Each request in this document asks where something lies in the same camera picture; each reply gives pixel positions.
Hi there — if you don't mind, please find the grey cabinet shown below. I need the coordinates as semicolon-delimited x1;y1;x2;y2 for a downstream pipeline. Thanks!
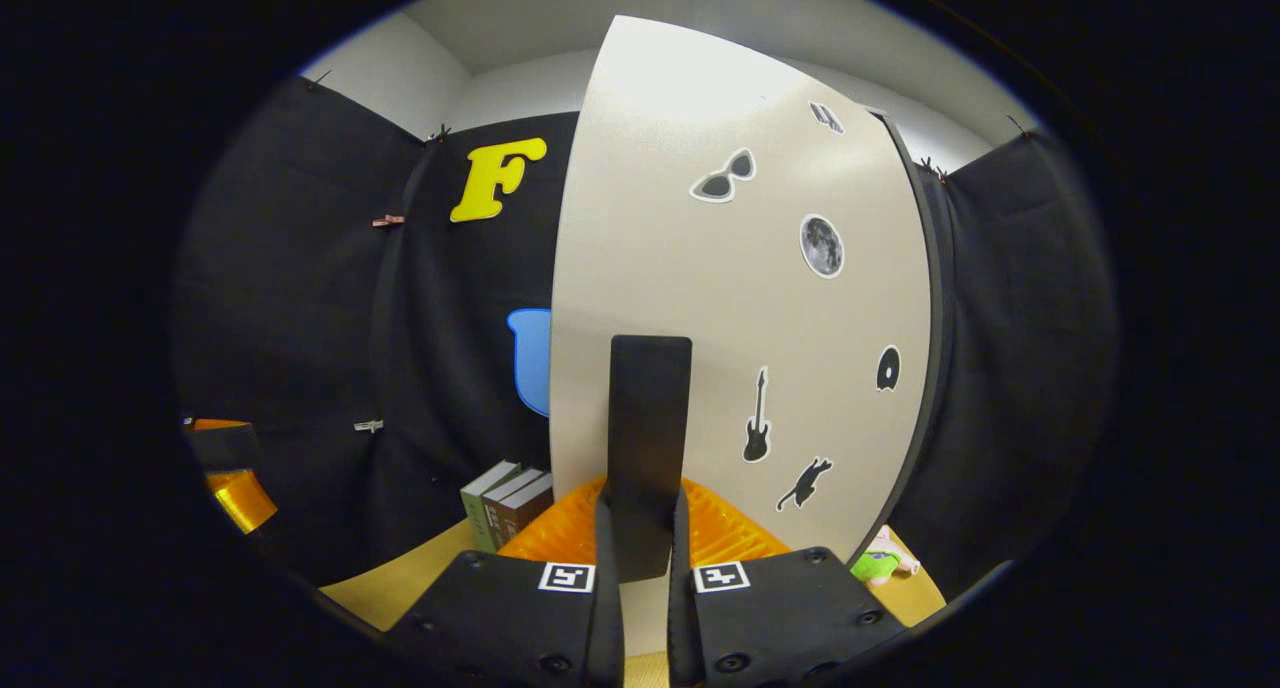
850;103;958;569

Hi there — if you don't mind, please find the dark brown book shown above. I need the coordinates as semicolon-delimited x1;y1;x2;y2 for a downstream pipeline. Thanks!
482;468;546;549

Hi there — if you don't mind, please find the black door handle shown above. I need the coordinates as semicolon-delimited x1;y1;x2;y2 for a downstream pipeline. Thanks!
608;335;693;582

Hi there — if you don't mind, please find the white cabinet door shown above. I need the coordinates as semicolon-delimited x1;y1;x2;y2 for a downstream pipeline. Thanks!
548;15;936;659

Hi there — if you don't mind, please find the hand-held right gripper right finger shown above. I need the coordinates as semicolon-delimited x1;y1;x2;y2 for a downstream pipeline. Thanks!
668;476;906;688

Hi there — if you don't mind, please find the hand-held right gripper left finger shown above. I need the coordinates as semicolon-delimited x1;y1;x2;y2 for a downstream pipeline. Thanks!
385;476;626;688

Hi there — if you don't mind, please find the green pink plush toy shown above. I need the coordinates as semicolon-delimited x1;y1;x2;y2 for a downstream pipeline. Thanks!
850;526;921;589

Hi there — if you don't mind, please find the green book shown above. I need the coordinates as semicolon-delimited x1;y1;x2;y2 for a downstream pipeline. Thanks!
460;460;523;554

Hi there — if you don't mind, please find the black backdrop cloth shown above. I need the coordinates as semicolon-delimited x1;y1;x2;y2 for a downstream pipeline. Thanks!
170;73;1116;599

